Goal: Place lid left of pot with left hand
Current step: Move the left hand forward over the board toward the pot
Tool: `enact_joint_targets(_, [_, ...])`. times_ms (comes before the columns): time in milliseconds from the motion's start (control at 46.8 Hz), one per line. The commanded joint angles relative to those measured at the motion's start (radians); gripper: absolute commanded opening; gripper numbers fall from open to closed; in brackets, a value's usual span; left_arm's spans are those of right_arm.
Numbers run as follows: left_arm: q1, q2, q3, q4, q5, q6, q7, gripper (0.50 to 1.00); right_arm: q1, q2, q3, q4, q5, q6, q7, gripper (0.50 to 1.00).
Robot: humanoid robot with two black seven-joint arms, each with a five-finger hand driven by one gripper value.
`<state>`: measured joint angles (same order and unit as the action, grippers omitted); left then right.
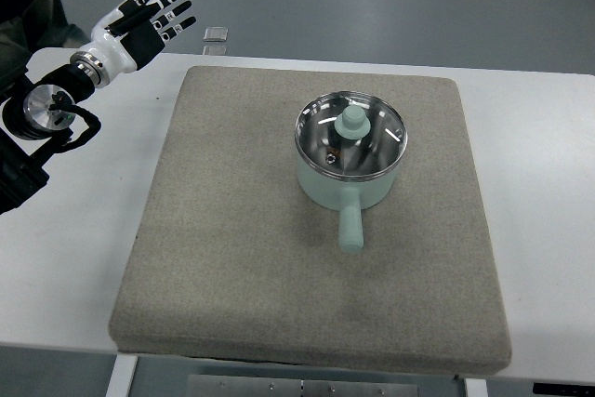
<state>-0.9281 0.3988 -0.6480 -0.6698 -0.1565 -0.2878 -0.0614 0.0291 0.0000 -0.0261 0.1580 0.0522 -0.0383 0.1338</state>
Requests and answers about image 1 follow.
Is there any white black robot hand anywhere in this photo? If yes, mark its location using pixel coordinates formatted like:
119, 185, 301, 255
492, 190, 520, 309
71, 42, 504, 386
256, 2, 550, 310
70, 0, 196, 88

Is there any glass lid with green knob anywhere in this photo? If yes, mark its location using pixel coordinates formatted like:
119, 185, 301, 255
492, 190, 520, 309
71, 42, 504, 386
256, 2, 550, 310
295, 91, 408, 181

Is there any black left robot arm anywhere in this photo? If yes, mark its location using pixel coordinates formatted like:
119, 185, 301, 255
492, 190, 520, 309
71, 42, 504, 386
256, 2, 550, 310
1, 53, 107, 213

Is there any mint green pot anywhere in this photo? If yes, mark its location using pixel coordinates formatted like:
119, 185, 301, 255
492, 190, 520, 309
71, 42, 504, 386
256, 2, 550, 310
297, 155, 400, 254

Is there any small clear floor plate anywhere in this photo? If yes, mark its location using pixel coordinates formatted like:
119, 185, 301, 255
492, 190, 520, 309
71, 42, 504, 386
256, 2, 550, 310
203, 26, 229, 42

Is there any beige fabric mat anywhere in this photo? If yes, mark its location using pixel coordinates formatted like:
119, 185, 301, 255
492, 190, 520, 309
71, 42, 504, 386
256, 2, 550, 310
109, 66, 512, 375

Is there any white table leg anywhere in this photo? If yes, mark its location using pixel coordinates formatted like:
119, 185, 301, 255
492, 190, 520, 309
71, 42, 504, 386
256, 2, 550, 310
105, 354, 139, 397

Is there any black braided cable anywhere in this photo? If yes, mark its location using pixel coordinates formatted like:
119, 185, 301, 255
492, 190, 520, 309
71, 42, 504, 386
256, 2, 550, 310
48, 101, 102, 154

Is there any grey metal base plate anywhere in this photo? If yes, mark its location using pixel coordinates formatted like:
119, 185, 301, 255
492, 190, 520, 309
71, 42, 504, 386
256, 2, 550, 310
185, 375, 419, 397

